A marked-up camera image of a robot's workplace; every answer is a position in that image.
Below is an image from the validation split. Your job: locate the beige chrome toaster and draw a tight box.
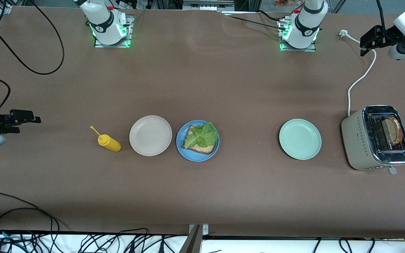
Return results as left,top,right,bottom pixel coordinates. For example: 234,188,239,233
341,105,405,175

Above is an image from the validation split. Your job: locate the metal table edge bracket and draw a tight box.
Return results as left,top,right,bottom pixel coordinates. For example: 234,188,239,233
180,224,209,253

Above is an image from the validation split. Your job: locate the white toaster power cable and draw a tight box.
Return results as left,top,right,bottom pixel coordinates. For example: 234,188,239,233
339,30,377,117

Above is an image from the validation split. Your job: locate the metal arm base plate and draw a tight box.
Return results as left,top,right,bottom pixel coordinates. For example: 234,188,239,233
279,18,317,52
94,15,135,48

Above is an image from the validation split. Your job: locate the blue round plate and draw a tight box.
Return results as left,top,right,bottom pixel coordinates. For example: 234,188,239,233
176,120,220,162

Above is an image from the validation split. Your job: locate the arched black cable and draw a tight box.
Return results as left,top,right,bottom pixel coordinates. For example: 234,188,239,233
116,228,150,246

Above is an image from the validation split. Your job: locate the looped thin black cable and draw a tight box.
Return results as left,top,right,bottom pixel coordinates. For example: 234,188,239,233
339,238,353,253

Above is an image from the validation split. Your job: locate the black cable on table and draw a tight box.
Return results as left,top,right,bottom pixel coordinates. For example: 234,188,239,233
220,10,289,31

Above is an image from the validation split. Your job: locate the mint green round plate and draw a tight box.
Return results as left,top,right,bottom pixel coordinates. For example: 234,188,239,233
279,119,322,161

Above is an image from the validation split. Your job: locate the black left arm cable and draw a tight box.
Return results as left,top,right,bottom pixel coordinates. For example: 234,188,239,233
377,0,394,35

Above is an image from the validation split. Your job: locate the toasted brown bread slice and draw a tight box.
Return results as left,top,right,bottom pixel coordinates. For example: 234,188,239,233
382,117,404,145
182,125,219,155

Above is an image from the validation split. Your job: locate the yellow squeeze bottle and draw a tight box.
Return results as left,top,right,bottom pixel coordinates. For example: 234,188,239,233
90,125,122,152

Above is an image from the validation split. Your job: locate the grey metal box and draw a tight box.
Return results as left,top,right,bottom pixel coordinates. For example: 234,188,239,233
182,0,235,11

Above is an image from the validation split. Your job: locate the teal cable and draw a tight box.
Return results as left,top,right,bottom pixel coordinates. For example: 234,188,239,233
0,228,27,252

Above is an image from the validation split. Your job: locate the beige round plate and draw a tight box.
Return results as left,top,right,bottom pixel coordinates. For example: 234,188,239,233
129,115,173,156

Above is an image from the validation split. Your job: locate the green lettuce leaf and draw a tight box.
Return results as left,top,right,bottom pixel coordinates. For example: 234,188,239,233
184,122,219,149

